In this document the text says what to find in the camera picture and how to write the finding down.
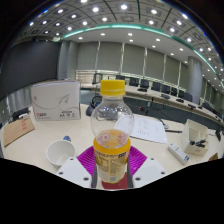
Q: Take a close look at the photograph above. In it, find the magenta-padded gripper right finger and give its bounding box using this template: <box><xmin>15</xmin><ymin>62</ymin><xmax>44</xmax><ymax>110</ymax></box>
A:
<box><xmin>127</xmin><ymin>145</ymin><xmax>167</xmax><ymax>189</ymax></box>

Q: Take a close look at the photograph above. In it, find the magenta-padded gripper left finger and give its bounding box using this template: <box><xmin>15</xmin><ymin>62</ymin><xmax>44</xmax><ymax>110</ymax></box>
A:
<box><xmin>55</xmin><ymin>145</ymin><xmax>98</xmax><ymax>189</ymax></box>

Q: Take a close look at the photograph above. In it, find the yellow-capped clear drink bottle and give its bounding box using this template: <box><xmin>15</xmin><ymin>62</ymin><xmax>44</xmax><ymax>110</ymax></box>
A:
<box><xmin>89</xmin><ymin>79</ymin><xmax>136</xmax><ymax>185</ymax></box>

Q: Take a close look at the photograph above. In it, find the white patterned cup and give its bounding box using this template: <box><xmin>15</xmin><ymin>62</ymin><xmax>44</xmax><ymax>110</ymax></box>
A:
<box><xmin>45</xmin><ymin>139</ymin><xmax>77</xmax><ymax>169</ymax></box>

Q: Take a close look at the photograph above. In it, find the white printed paper sheet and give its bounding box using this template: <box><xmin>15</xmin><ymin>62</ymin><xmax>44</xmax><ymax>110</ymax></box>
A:
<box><xmin>114</xmin><ymin>114</ymin><xmax>169</xmax><ymax>145</ymax></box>

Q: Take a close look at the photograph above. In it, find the small white carton box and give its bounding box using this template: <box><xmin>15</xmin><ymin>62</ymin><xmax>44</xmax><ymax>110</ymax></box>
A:
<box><xmin>181</xmin><ymin>118</ymin><xmax>211</xmax><ymax>157</ymax></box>

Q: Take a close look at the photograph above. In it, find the flat brown cardboard piece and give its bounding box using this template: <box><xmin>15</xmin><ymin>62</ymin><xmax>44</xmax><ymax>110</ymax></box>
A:
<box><xmin>2</xmin><ymin>116</ymin><xmax>36</xmax><ymax>149</ymax></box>

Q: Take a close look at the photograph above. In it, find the white paper ream box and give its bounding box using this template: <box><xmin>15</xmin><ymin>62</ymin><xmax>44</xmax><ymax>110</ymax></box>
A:
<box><xmin>30</xmin><ymin>79</ymin><xmax>82</xmax><ymax>122</ymax></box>

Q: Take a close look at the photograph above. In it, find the long curved conference desk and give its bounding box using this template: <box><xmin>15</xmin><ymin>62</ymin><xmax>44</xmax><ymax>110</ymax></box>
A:
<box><xmin>79</xmin><ymin>81</ymin><xmax>224</xmax><ymax>128</ymax></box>

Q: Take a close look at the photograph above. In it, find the group of black office chairs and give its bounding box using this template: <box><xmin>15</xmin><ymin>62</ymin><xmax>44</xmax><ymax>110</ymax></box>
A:
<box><xmin>114</xmin><ymin>74</ymin><xmax>218</xmax><ymax>113</ymax></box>

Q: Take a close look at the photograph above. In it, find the group of ceiling lights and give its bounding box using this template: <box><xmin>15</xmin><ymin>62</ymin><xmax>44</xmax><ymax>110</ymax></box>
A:
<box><xmin>19</xmin><ymin>0</ymin><xmax>224</xmax><ymax>88</ymax></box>

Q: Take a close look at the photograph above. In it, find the black device with cable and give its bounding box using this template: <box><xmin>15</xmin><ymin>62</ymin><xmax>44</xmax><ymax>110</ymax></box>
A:
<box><xmin>85</xmin><ymin>95</ymin><xmax>103</xmax><ymax>117</ymax></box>

